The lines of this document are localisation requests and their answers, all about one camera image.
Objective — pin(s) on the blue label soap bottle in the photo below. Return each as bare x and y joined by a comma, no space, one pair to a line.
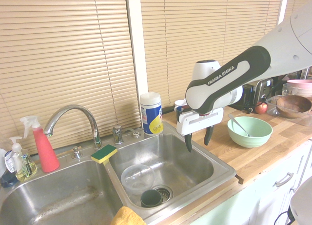
7,166

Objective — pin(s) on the brown wooden bowl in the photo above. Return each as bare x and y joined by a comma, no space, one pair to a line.
293,108

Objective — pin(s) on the yellow cloth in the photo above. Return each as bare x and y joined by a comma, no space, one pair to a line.
126,217

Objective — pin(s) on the clear plastic bowl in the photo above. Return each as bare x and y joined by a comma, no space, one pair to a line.
136,178

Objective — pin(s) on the red apple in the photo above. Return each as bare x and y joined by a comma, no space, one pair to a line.
261,108

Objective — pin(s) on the chrome gooseneck faucet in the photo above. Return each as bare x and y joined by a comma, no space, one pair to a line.
73,108

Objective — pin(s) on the clear drinking glass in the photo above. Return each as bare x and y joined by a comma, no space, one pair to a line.
288,89

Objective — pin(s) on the pink stacked bowls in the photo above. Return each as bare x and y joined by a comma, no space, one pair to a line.
303,87

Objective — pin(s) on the mint green bowl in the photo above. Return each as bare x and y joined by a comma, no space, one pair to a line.
253,139

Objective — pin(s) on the silver black toaster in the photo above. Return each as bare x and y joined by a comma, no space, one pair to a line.
262,89

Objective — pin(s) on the red spray bottle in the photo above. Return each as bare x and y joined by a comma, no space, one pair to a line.
45,151

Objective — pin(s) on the stainless steel double sink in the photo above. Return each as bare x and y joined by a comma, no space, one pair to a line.
185,161

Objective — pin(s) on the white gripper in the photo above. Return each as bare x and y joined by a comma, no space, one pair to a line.
195,123

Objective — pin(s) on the clear plastic tray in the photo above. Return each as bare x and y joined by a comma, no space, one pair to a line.
302,121

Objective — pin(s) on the chrome sink knob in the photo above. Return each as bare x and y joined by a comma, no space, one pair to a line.
76,153

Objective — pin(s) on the dark green cup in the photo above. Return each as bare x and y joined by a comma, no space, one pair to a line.
150,199

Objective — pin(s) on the white blue mug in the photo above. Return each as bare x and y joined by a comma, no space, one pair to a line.
180,106

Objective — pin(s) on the metal spoon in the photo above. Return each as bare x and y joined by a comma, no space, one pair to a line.
240,127

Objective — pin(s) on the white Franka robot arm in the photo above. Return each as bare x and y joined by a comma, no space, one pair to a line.
219,83

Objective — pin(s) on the yellow green sponge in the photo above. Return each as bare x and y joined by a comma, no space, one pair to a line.
103,154

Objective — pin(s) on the yellow liquid soap pump bottle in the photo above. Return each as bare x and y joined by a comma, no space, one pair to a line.
24,166

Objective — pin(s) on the wide beige window blind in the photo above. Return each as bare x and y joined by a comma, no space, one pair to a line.
61,51

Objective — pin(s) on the white disinfecting wipes canister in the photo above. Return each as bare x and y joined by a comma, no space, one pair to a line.
151,115

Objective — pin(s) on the white rounded robot part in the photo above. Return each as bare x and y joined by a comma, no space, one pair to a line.
303,205

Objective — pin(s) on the metal sink drain strainer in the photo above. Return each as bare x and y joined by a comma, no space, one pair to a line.
166,193

